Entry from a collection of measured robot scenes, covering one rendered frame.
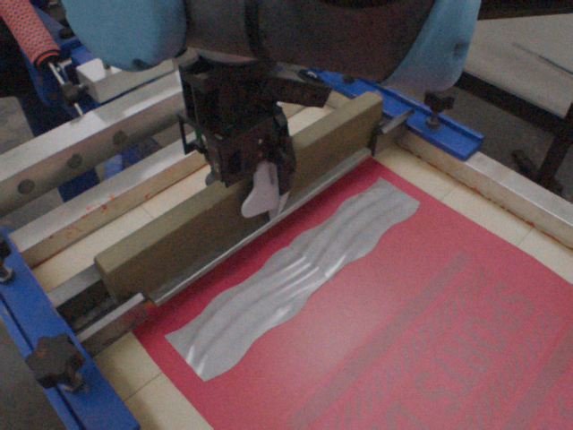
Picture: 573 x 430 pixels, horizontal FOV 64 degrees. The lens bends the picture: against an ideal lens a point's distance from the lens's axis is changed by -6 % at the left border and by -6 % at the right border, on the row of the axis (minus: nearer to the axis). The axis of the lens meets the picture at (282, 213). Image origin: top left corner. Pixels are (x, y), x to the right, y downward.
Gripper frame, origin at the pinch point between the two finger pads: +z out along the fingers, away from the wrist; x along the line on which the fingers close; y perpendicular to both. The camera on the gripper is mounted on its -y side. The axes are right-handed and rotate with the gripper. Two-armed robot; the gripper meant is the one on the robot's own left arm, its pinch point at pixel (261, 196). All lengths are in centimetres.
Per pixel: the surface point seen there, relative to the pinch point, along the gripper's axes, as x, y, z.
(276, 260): 5.2, 2.7, 4.9
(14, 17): -49, 8, -9
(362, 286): 14.5, -2.0, 5.3
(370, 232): 10.3, -8.4, 4.6
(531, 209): 23.3, -25.3, 2.8
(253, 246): 1.7, 3.0, 5.3
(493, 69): -50, -200, 83
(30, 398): -61, 46, 101
